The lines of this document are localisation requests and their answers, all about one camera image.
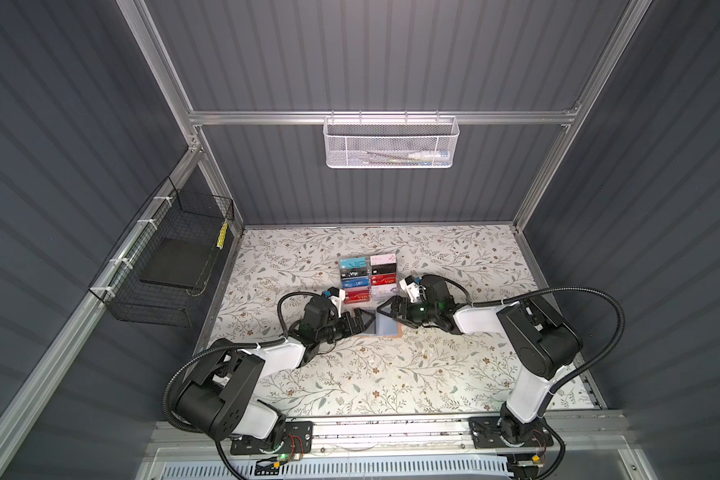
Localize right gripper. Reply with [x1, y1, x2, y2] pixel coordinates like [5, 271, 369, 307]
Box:
[378, 296, 439, 327]

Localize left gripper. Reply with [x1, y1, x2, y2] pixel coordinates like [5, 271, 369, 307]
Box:
[316, 307, 374, 346]

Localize clear acrylic card holder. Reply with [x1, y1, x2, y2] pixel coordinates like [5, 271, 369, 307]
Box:
[339, 253, 399, 304]

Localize pink leather card wallet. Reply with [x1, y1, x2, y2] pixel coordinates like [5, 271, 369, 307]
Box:
[360, 308, 402, 338]

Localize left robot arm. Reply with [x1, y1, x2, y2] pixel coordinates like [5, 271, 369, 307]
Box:
[162, 291, 376, 449]

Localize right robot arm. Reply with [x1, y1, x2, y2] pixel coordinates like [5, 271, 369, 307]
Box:
[377, 274, 582, 447]

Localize red VIP card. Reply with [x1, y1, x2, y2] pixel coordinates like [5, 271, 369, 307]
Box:
[371, 273, 397, 286]

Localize black card right column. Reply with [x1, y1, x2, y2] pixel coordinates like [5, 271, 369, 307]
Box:
[371, 263, 397, 276]

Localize blue VIP card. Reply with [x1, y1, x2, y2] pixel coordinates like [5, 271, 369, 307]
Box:
[342, 277, 370, 289]

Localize pink VIP card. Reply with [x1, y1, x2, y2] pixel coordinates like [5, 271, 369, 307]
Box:
[370, 253, 397, 266]

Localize black VIP card left column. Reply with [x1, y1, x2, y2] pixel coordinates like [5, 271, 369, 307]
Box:
[340, 268, 368, 279]

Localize teal VIP card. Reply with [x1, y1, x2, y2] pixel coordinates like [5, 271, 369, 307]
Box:
[339, 257, 368, 270]

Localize pens in white basket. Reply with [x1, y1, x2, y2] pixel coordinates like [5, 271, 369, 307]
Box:
[366, 150, 452, 166]

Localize yellow marker pen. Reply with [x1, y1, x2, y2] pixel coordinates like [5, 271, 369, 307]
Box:
[215, 219, 229, 250]

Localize black pad in basket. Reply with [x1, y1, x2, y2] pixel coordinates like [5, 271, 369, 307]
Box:
[139, 238, 217, 289]

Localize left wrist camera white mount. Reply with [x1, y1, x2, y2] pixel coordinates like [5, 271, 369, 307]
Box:
[323, 287, 346, 317]

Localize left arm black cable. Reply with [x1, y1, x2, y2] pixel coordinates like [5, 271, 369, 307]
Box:
[161, 290, 325, 480]

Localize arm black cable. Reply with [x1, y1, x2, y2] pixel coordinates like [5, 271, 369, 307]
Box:
[161, 290, 325, 480]
[419, 274, 626, 397]

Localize white wire mesh basket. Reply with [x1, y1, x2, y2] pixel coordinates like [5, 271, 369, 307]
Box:
[322, 115, 460, 170]

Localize black wire basket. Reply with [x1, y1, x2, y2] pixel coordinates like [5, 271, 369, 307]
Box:
[89, 181, 235, 328]

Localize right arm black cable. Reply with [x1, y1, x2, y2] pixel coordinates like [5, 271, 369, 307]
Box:
[419, 274, 626, 397]

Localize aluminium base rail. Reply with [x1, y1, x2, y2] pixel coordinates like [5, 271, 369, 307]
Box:
[144, 410, 635, 462]

